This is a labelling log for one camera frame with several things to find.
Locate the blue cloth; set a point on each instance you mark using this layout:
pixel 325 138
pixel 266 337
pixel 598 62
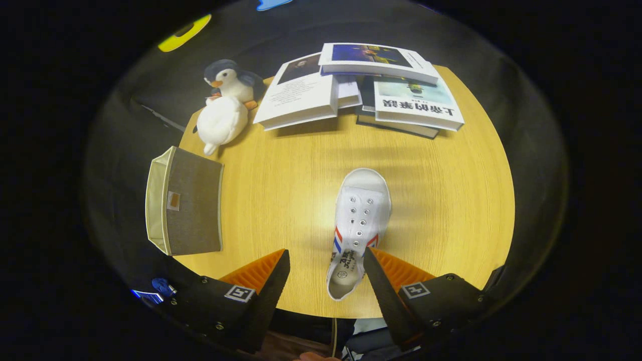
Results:
pixel 161 287

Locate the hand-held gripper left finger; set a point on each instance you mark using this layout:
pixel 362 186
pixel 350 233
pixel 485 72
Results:
pixel 268 301

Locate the white duck plush toy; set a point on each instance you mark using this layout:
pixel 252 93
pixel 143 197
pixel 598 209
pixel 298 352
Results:
pixel 220 120

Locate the book pale landscape cover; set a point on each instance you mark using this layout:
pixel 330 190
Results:
pixel 416 100

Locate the grey fabric storage box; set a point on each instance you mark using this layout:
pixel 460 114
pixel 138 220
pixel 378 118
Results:
pixel 195 205

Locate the book blue photo cover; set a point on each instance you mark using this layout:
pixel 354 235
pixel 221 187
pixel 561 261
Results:
pixel 371 55

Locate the white book portrait cover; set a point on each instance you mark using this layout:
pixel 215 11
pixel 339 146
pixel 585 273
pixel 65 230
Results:
pixel 301 95

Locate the white shoe striped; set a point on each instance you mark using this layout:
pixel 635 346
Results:
pixel 361 210

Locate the blue screen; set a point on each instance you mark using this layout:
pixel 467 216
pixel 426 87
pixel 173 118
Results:
pixel 148 296

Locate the blue penguin plush toy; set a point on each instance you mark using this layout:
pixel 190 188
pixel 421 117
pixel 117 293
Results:
pixel 233 82

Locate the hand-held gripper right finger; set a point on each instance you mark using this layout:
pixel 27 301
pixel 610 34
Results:
pixel 388 301

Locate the plain white book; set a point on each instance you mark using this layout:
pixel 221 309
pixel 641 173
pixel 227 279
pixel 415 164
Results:
pixel 348 90

